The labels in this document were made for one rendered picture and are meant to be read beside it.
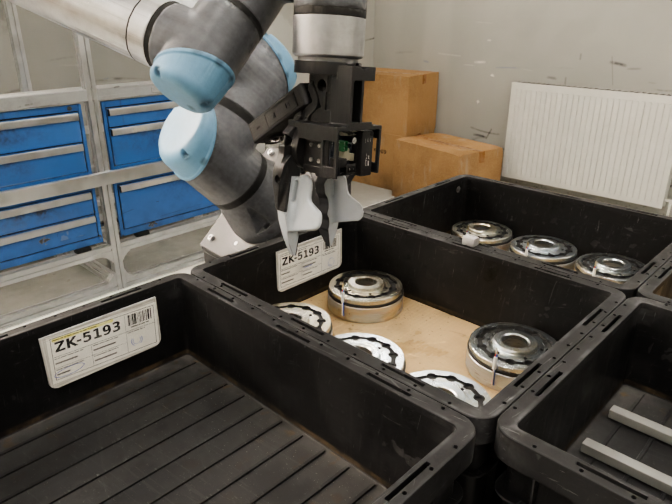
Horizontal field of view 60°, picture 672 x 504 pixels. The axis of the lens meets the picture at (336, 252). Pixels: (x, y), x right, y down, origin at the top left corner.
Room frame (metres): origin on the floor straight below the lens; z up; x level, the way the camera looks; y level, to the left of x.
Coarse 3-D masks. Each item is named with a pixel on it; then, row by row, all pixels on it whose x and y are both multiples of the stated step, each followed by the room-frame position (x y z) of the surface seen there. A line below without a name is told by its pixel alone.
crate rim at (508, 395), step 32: (384, 224) 0.78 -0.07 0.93; (224, 256) 0.66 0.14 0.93; (480, 256) 0.67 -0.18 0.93; (224, 288) 0.57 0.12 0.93; (608, 288) 0.57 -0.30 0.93; (288, 320) 0.50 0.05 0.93; (352, 352) 0.44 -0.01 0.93; (416, 384) 0.39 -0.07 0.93; (512, 384) 0.39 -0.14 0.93; (480, 416) 0.35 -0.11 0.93
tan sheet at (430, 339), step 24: (408, 312) 0.70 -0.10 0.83; (432, 312) 0.70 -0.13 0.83; (384, 336) 0.64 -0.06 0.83; (408, 336) 0.64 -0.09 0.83; (432, 336) 0.64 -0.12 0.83; (456, 336) 0.64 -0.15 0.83; (408, 360) 0.58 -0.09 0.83; (432, 360) 0.58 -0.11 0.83; (456, 360) 0.58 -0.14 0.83; (480, 384) 0.53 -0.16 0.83
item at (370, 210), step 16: (464, 176) 1.03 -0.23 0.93; (416, 192) 0.93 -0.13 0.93; (528, 192) 0.95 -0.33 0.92; (544, 192) 0.93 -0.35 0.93; (368, 208) 0.85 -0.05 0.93; (384, 208) 0.86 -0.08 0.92; (608, 208) 0.86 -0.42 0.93; (624, 208) 0.85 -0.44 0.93; (416, 224) 0.77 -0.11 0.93; (512, 256) 0.66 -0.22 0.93; (656, 256) 0.66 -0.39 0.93; (576, 272) 0.61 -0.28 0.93; (640, 272) 0.61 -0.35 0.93; (624, 288) 0.57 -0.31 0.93
